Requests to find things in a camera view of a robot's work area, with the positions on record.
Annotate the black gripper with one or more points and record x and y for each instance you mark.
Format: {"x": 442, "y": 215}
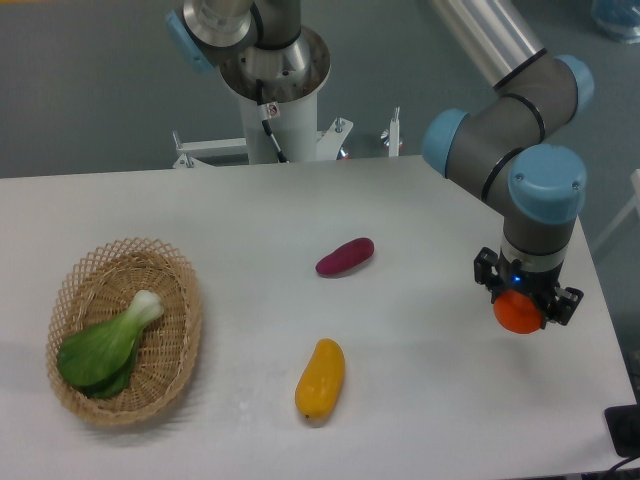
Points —
{"x": 499, "y": 275}

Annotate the orange fruit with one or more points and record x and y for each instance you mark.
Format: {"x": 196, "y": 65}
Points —
{"x": 516, "y": 313}

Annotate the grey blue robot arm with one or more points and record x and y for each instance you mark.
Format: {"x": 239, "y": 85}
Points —
{"x": 500, "y": 155}

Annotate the woven wicker basket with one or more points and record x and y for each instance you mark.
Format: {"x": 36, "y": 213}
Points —
{"x": 102, "y": 284}

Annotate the black device at edge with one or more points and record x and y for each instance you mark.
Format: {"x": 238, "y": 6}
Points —
{"x": 623, "y": 427}

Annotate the purple sweet potato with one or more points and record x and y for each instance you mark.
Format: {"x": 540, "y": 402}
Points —
{"x": 346, "y": 257}

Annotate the yellow mango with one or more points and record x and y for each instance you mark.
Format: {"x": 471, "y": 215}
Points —
{"x": 320, "y": 384}

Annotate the blue plastic bag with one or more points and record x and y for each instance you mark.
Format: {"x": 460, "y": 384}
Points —
{"x": 619, "y": 19}

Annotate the green bok choy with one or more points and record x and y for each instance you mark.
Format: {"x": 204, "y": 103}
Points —
{"x": 99, "y": 360}

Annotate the white frame at right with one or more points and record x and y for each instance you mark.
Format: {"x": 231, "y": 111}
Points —
{"x": 622, "y": 222}

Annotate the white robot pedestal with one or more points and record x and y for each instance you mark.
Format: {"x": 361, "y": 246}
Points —
{"x": 277, "y": 94}

